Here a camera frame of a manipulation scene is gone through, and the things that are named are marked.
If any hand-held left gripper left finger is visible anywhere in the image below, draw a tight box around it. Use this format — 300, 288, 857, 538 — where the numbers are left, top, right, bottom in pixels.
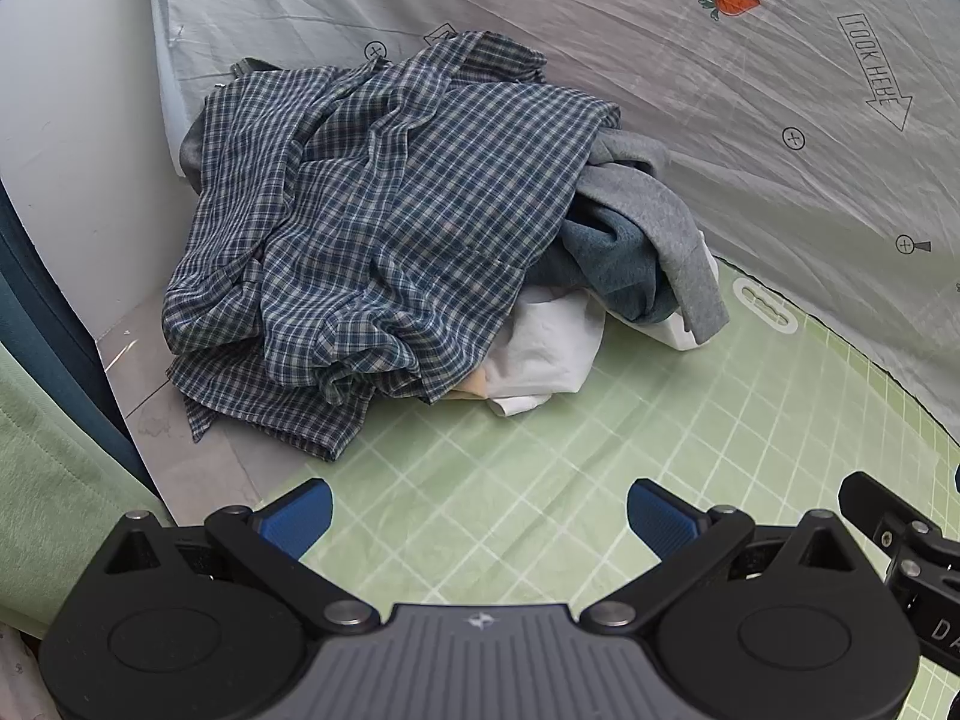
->
101, 478, 380, 635

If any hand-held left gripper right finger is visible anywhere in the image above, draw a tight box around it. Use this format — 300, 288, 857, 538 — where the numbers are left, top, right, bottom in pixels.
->
581, 478, 860, 635

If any blue plaid shirt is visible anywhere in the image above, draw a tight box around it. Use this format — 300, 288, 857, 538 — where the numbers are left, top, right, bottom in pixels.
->
161, 31, 623, 462

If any green grid mat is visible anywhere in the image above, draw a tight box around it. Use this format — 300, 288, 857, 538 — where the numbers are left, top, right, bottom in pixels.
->
300, 256, 960, 720

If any white garment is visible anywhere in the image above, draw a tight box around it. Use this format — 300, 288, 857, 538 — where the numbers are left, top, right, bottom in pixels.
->
480, 229, 722, 419

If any light green cloth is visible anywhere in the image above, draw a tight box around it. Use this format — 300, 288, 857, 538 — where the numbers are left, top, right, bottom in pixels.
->
0, 345, 173, 635

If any grey carrot-print bed sheet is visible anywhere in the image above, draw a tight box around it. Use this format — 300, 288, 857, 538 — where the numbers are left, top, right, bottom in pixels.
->
146, 0, 960, 458

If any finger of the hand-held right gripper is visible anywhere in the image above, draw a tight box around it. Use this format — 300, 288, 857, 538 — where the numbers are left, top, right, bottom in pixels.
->
838, 471, 960, 578

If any teal curtain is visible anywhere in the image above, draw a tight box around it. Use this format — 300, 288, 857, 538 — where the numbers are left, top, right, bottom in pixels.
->
0, 180, 162, 503

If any grey sweater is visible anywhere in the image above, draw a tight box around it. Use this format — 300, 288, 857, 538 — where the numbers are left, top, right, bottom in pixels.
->
574, 129, 730, 344

